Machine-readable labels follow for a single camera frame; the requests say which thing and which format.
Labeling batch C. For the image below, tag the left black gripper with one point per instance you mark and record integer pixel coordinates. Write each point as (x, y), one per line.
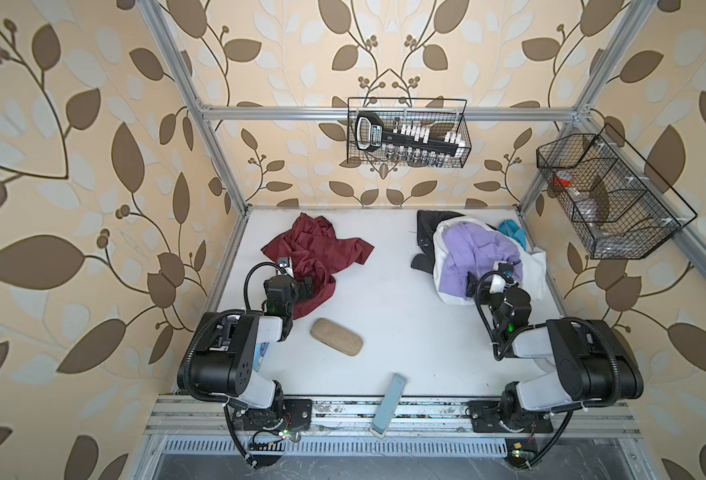
(300, 287)

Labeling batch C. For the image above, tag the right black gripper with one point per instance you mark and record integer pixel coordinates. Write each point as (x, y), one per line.
(516, 287)

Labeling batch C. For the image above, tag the maroon cloth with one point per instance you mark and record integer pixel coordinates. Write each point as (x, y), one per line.
(317, 253)

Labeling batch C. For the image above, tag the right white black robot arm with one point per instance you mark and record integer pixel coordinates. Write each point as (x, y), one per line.
(589, 366)

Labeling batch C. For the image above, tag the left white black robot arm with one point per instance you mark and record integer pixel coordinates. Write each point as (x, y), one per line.
(219, 364)

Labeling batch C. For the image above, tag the purple cloth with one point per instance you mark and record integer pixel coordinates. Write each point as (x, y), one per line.
(463, 247)

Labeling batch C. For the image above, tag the white cloth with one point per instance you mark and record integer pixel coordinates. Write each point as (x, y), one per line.
(534, 265)

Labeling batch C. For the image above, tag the teal cloth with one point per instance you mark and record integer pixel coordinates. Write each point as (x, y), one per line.
(514, 231)

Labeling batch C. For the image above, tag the black cloth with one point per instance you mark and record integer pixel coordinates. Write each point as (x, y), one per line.
(427, 222)

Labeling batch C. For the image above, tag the blue patterned small card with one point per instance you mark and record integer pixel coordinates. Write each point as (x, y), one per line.
(260, 354)

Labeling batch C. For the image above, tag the light blue rectangular block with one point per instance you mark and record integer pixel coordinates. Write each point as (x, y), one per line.
(388, 406)

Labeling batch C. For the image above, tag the black socket holder tool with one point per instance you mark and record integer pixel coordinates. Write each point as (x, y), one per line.
(370, 131)

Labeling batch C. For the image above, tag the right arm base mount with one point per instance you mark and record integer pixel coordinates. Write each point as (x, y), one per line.
(488, 416)

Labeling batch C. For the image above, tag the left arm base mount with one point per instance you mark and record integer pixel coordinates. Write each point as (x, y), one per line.
(270, 429)

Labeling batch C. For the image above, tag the right black wire basket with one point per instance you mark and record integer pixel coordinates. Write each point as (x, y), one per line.
(629, 208)

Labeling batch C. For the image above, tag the black wire basket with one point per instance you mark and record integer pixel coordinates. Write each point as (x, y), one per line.
(445, 111)
(629, 208)

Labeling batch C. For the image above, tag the back black wire basket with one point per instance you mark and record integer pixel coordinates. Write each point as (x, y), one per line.
(445, 111)

